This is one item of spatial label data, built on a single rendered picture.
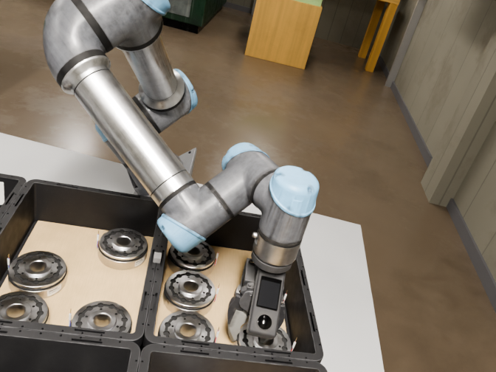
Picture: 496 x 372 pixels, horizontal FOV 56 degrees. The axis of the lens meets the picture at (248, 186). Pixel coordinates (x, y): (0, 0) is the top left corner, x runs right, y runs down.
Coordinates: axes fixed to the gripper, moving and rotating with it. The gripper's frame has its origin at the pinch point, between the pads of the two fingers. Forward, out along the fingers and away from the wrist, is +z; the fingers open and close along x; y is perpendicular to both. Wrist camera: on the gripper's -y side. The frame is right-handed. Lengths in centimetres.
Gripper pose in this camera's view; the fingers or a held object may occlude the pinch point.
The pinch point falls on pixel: (246, 342)
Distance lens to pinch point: 92.3
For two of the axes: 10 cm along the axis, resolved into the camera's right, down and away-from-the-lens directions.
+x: -9.7, -2.2, -0.6
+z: -2.2, 8.3, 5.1
